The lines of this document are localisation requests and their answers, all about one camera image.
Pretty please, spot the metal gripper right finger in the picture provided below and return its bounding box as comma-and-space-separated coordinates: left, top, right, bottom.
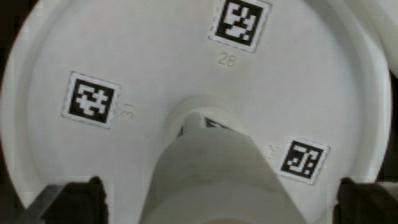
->
332, 178, 398, 224

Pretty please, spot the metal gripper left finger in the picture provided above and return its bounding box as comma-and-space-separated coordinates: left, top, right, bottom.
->
16, 176, 108, 224

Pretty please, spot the white cylindrical table leg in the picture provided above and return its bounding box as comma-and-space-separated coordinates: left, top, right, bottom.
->
138, 96, 305, 224

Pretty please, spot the white round table top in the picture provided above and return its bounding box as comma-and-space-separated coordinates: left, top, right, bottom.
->
0, 0, 392, 224

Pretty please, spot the white cross-shaped table base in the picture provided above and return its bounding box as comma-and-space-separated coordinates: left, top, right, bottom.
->
344, 0, 398, 78

